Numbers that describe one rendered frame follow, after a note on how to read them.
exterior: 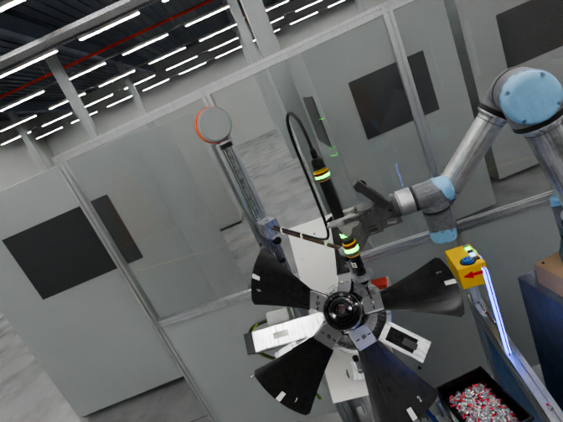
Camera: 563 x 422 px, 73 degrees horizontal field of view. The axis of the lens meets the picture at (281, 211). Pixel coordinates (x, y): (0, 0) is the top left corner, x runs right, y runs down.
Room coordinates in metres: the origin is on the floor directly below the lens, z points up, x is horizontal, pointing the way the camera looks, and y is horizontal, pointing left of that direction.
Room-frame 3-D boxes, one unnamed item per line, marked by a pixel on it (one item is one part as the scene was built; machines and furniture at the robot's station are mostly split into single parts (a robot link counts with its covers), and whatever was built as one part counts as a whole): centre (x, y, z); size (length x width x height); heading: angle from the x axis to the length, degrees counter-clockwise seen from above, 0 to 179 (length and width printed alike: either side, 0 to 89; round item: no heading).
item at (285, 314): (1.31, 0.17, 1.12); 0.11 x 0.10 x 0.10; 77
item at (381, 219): (1.04, -0.26, 1.47); 0.12 x 0.08 x 0.09; 77
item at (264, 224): (1.64, 0.09, 1.38); 0.10 x 0.07 x 0.08; 22
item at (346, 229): (1.03, -0.15, 1.47); 0.09 x 0.03 x 0.06; 87
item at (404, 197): (1.02, -0.34, 1.48); 0.08 x 0.05 x 0.08; 167
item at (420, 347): (1.08, -0.20, 0.98); 0.20 x 0.16 x 0.20; 167
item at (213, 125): (1.73, 0.12, 1.88); 0.17 x 0.15 x 0.16; 77
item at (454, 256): (1.27, -0.57, 1.02); 0.16 x 0.10 x 0.11; 167
